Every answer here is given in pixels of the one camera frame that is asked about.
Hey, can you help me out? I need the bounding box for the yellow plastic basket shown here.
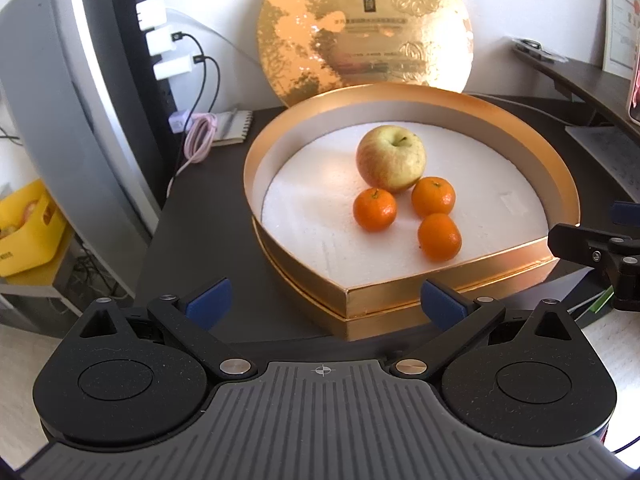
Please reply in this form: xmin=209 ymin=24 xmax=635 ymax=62
xmin=0 ymin=179 xmax=68 ymax=278

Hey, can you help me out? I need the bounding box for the black charger cable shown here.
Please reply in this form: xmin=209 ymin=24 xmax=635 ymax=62
xmin=172 ymin=33 xmax=222 ymax=116
xmin=193 ymin=55 xmax=222 ymax=121

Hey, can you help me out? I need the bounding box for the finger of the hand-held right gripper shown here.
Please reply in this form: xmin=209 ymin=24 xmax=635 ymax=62
xmin=547 ymin=223 xmax=640 ymax=281
xmin=612 ymin=200 xmax=640 ymax=229

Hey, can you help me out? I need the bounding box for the dark wooden shelf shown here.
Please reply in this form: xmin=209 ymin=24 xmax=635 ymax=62
xmin=512 ymin=45 xmax=640 ymax=131

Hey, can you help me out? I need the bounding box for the white foam insert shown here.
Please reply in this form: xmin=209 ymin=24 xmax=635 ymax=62
xmin=261 ymin=121 xmax=551 ymax=289

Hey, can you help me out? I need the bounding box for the gold round box lid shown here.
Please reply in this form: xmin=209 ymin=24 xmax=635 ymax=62
xmin=256 ymin=0 xmax=474 ymax=109

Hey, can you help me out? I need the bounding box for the gold round gift box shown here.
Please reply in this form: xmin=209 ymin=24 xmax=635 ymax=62
xmin=243 ymin=83 xmax=582 ymax=343

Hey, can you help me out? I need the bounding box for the green edged booklet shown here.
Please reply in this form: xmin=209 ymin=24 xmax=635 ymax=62
xmin=572 ymin=286 xmax=615 ymax=322

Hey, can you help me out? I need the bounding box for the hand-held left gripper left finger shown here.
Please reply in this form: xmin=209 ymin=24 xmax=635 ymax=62
xmin=70 ymin=277 xmax=258 ymax=382

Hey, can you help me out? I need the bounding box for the orange tangerine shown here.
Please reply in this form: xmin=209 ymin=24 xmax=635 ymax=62
xmin=418 ymin=213 xmax=462 ymax=263
xmin=353 ymin=188 xmax=398 ymax=233
xmin=411 ymin=176 xmax=457 ymax=219

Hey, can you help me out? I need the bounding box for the dark wooden desktop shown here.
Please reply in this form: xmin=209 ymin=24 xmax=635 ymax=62
xmin=135 ymin=91 xmax=640 ymax=347

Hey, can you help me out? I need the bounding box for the white cable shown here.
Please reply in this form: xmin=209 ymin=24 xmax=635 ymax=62
xmin=164 ymin=7 xmax=262 ymax=70

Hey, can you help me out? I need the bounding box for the yellow red apple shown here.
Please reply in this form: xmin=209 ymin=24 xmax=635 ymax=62
xmin=355 ymin=125 xmax=427 ymax=194

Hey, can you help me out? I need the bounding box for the spiral notebook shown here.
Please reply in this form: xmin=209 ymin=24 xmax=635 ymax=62
xmin=210 ymin=109 xmax=254 ymax=148

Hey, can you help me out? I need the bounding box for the black power strip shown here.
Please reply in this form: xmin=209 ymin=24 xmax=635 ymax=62
xmin=106 ymin=0 xmax=187 ymax=206

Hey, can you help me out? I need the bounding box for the clear plastic case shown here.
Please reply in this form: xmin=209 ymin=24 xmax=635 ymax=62
xmin=511 ymin=37 xmax=569 ymax=64

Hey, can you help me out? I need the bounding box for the pink phone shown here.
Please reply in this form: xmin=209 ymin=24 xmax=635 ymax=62
xmin=627 ymin=60 xmax=640 ymax=124

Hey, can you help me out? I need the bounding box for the grey low table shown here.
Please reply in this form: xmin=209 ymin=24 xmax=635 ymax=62
xmin=0 ymin=270 xmax=86 ymax=331

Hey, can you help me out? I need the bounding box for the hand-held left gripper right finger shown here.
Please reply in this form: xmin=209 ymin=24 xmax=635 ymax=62
xmin=389 ymin=277 xmax=582 ymax=380

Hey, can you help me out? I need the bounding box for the framed white certificate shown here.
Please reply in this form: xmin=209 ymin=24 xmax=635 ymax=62
xmin=602 ymin=0 xmax=640 ymax=81

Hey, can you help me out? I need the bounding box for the silver computer monitor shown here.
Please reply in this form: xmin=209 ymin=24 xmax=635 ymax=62
xmin=0 ymin=0 xmax=178 ymax=302

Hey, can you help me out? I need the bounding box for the white charger plug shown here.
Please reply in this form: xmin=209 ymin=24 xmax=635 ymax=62
xmin=136 ymin=0 xmax=167 ymax=32
xmin=152 ymin=55 xmax=205 ymax=82
xmin=147 ymin=25 xmax=182 ymax=57

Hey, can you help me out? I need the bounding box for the pink coiled cable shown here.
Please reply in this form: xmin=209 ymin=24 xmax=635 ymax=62
xmin=170 ymin=113 xmax=219 ymax=181

